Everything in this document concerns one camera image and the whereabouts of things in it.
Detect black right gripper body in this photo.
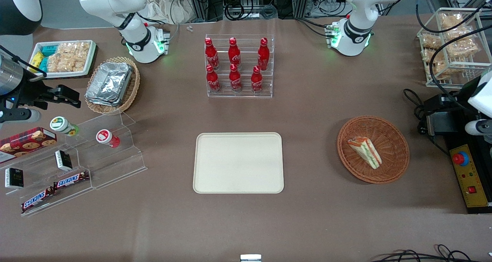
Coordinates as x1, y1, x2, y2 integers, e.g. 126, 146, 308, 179
0, 72, 51, 111

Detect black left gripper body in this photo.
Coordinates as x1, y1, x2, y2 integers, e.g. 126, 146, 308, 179
418, 94, 472, 136

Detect triangle sandwich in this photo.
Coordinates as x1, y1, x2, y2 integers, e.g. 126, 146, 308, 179
347, 136, 383, 170

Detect white rectangular snack tray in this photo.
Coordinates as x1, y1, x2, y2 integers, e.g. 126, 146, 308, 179
28, 40, 97, 79

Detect round brown wicker basket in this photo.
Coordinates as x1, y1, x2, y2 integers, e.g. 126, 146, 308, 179
337, 116, 410, 185

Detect oval tan wicker basket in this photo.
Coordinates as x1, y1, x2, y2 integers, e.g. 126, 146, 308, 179
84, 56, 141, 115

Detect beige plastic tray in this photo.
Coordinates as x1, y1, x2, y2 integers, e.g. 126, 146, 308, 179
193, 132, 284, 194

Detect green cup with sunflower lid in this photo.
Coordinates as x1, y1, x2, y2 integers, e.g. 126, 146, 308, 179
50, 116, 80, 137

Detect bagged rice crackers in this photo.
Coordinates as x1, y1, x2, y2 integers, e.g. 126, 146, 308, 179
47, 41, 91, 73

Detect stacked aluminium foil trays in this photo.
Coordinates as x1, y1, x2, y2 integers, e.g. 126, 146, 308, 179
85, 61, 133, 103

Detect red cookie box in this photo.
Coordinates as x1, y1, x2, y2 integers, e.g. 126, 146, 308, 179
0, 127, 58, 164

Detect bagged crispy snack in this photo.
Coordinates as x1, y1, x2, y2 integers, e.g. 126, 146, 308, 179
421, 33, 443, 50
422, 49, 452, 81
445, 36, 480, 60
439, 13, 465, 31

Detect red cup with white lid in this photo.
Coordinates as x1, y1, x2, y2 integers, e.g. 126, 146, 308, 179
96, 129, 121, 148

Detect small black box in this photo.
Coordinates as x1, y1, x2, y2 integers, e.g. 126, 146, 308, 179
55, 149, 73, 171
4, 167, 24, 189

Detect yellow emergency stop box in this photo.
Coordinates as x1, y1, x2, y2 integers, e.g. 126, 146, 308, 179
445, 134, 492, 215

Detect snickers chocolate bar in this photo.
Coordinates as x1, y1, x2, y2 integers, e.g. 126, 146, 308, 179
21, 187, 55, 213
53, 171, 90, 190

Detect clear acrylic step display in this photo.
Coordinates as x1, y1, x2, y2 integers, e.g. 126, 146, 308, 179
0, 110, 148, 217

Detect beige cloth bag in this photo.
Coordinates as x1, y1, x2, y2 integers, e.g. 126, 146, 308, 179
145, 0, 194, 25

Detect red cola bottle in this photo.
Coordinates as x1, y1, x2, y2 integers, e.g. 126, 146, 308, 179
204, 38, 219, 71
228, 37, 241, 70
257, 37, 270, 71
206, 64, 221, 93
229, 63, 243, 93
251, 65, 264, 94

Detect clear acrylic bottle rack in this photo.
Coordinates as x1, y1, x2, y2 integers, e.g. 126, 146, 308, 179
204, 34, 274, 98

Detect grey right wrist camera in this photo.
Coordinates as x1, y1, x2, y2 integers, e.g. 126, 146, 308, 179
0, 108, 41, 125

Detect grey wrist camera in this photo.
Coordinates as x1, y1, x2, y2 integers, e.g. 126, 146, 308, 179
0, 108, 41, 125
464, 119, 492, 136

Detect looped black cable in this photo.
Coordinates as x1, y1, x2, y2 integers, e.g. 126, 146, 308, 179
403, 88, 428, 120

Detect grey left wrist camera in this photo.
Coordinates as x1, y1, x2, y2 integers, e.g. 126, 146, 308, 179
464, 119, 492, 136

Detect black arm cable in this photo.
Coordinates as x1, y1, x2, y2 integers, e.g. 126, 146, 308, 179
416, 0, 492, 113

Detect white wire rack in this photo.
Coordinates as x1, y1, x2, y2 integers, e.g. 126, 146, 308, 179
417, 7, 492, 88

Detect black floor cables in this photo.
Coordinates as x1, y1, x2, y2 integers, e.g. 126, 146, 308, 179
370, 244, 479, 262

